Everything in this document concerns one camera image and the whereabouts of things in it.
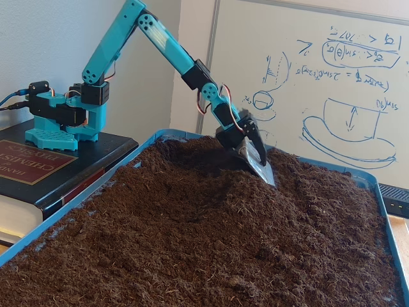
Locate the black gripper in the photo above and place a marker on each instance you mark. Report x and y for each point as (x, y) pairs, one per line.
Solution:
(231, 138)

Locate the blue plastic tray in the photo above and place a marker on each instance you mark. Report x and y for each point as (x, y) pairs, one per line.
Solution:
(364, 179)

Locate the black chemistry handbook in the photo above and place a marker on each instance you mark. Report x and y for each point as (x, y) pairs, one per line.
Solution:
(19, 160)

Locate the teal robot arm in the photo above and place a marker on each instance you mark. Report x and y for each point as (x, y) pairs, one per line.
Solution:
(108, 54)

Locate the brown soil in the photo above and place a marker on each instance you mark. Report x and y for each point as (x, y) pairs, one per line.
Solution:
(207, 240)

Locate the whiteboard with blue drawings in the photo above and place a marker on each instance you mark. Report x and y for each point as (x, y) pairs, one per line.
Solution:
(319, 96)

